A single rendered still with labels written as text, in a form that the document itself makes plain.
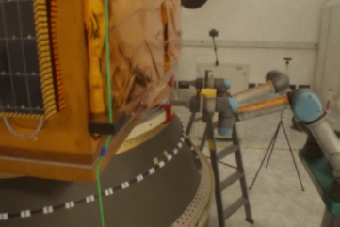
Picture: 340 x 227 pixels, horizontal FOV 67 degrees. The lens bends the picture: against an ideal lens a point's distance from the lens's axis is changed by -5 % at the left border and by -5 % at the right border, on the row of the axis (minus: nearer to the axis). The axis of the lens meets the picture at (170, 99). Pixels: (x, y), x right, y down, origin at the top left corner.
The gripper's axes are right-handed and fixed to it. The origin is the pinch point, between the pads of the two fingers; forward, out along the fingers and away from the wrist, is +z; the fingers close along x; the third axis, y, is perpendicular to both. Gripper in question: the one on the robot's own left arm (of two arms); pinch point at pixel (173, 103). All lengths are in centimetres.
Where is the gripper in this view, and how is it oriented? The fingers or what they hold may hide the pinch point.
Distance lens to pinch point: 136.4
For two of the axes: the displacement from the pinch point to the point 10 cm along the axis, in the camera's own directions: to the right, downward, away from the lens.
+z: -9.9, -0.4, 1.4
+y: 0.0, -9.6, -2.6
